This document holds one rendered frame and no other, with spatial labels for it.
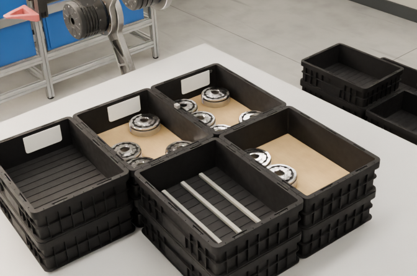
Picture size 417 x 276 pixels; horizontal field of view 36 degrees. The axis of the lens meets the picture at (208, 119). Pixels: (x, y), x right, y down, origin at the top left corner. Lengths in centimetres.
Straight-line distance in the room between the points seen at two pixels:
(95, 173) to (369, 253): 86
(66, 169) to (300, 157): 74
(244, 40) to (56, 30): 145
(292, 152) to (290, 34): 286
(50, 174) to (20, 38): 199
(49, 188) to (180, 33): 307
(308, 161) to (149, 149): 51
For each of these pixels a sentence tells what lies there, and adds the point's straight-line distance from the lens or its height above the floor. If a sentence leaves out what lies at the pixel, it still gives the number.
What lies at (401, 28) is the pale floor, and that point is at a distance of 507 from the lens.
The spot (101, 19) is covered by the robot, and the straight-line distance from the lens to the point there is 294.
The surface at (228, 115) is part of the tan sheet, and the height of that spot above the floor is 83.
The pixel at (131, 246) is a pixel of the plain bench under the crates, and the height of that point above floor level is 70.
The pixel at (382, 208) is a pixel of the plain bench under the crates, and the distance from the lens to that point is 208.
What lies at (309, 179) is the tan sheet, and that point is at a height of 83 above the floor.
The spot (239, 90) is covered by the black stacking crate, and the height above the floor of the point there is 88.
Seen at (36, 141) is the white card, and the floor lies 89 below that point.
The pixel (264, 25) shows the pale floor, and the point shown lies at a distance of 500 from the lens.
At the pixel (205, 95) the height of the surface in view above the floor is 86.
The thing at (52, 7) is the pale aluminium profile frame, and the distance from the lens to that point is 396.
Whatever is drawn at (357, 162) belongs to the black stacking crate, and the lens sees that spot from 195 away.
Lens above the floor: 201
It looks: 32 degrees down
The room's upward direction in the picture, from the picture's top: 2 degrees counter-clockwise
